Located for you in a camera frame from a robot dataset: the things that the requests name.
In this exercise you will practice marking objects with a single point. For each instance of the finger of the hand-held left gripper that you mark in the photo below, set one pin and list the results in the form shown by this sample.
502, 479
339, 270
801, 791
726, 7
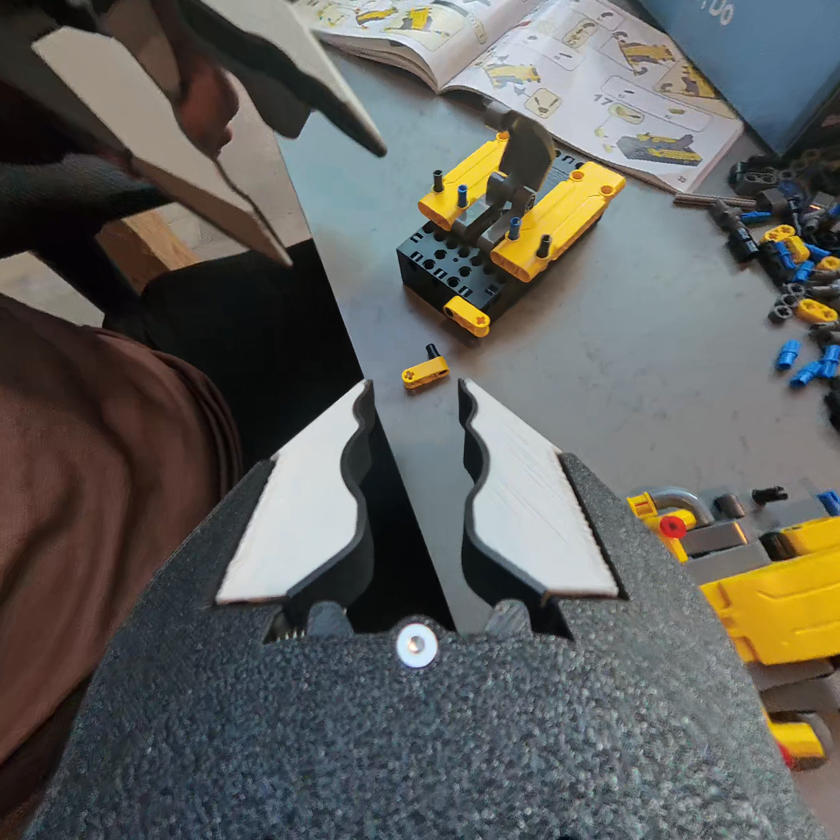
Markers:
302, 59
144, 118

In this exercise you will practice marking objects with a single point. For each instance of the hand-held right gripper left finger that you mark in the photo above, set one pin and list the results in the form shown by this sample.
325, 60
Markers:
295, 525

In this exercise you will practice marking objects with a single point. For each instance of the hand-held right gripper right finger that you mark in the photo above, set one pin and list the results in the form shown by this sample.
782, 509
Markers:
544, 525

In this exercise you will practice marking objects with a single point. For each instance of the small yellow brick connector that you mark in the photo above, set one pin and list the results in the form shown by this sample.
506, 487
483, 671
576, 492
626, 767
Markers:
469, 318
423, 376

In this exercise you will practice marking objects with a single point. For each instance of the instruction booklet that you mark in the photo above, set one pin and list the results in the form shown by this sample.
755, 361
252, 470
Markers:
590, 65

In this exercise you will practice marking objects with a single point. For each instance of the black and yellow brick assembly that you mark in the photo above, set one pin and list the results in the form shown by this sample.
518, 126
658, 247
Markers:
564, 210

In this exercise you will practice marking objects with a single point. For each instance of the person's brown shirt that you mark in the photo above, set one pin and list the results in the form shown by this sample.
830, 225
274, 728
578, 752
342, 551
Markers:
98, 525

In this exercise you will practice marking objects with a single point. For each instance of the yellow and grey brick module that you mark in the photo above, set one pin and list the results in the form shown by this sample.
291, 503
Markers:
781, 604

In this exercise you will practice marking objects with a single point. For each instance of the pile of loose brick pieces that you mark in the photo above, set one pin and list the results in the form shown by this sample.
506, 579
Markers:
787, 262

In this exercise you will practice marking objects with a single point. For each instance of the blue cardboard box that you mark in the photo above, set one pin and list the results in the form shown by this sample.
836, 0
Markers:
774, 65

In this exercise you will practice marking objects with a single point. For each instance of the wooden post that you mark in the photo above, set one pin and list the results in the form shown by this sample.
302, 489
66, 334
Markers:
144, 249

